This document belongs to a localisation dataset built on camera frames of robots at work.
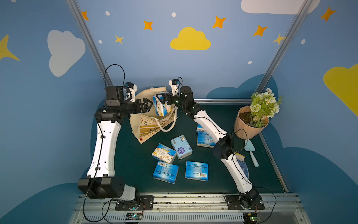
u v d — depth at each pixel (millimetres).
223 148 615
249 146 964
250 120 908
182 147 907
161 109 853
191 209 733
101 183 380
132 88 620
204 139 925
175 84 764
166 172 784
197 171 789
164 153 861
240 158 908
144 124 880
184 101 716
